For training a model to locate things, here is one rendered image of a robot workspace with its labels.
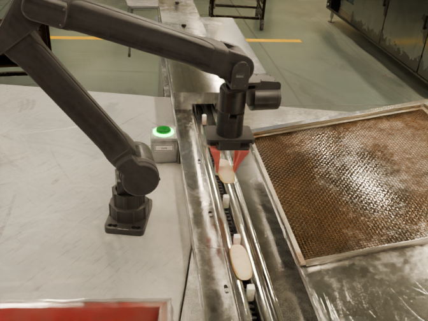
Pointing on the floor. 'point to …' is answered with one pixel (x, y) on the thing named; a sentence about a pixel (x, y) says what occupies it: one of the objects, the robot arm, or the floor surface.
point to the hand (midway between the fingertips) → (225, 168)
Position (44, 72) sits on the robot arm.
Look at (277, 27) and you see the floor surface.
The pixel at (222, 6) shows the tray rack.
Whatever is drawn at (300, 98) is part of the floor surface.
